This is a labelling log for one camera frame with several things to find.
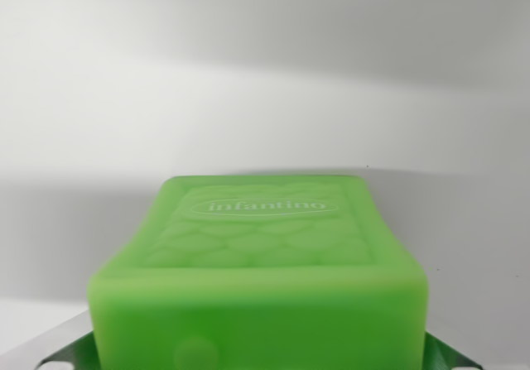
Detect green soft toy cube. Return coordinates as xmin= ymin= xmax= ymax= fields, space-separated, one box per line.
xmin=87 ymin=174 xmax=430 ymax=370

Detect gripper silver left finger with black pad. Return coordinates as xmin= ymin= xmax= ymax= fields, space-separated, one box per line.
xmin=0 ymin=308 xmax=101 ymax=370

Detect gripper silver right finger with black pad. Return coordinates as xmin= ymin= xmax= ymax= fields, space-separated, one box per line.
xmin=422 ymin=310 xmax=530 ymax=370

